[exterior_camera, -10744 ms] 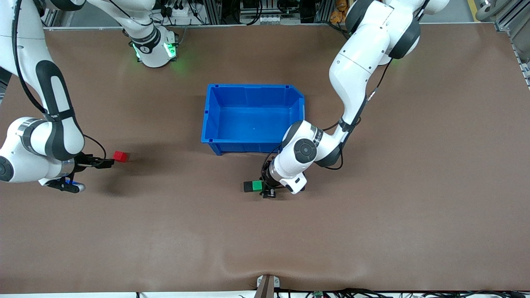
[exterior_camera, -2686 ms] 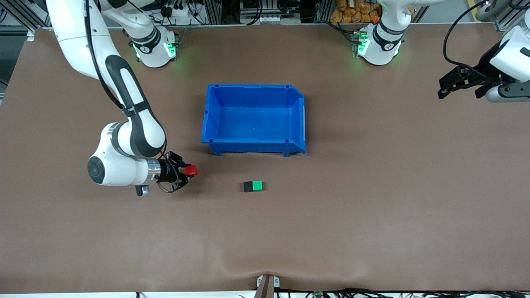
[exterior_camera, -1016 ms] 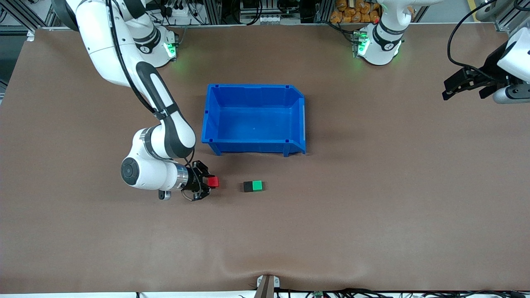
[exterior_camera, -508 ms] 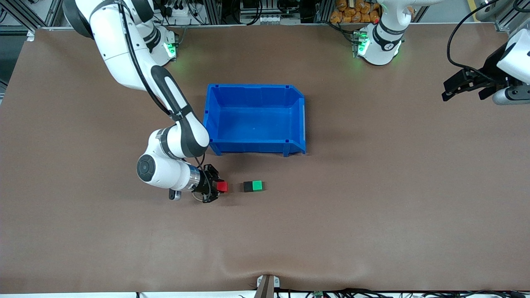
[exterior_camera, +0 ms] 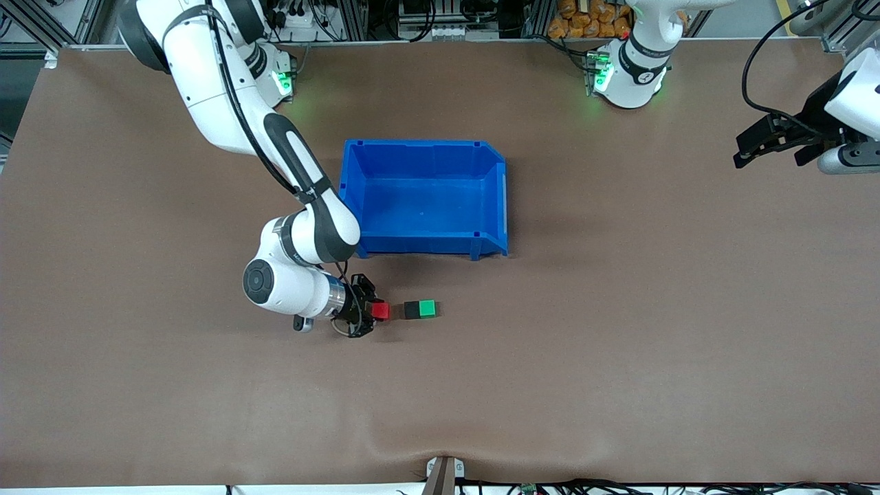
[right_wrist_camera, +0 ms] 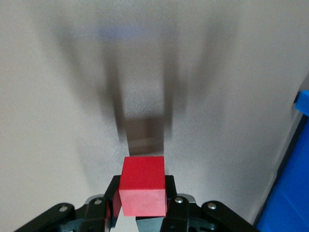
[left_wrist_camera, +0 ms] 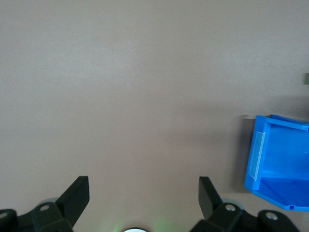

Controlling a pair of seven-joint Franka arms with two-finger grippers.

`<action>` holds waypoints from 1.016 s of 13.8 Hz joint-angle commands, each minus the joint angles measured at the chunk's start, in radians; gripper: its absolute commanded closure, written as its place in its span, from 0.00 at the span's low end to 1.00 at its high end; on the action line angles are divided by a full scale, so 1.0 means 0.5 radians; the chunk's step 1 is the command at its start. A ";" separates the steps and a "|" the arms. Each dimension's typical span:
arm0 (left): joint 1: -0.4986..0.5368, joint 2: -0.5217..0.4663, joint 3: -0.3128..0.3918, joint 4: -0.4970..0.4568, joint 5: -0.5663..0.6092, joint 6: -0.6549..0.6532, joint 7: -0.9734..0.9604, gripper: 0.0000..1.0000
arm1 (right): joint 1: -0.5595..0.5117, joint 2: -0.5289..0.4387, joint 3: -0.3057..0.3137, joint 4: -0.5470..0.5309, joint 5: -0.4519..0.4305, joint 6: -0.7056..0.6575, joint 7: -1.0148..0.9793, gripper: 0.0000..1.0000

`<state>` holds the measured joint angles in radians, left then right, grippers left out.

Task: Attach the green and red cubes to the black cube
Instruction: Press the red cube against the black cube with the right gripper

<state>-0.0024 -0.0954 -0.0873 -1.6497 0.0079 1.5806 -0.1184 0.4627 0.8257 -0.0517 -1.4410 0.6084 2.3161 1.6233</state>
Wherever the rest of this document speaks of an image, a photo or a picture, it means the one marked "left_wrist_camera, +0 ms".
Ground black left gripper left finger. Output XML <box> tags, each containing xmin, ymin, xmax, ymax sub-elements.
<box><xmin>0</xmin><ymin>175</ymin><xmax>90</xmax><ymax>232</ymax></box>

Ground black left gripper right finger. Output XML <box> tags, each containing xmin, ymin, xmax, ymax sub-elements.
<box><xmin>190</xmin><ymin>176</ymin><xmax>300</xmax><ymax>232</ymax></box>

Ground blue plastic storage bin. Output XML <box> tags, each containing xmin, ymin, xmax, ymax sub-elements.
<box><xmin>243</xmin><ymin>115</ymin><xmax>309</xmax><ymax>213</ymax></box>

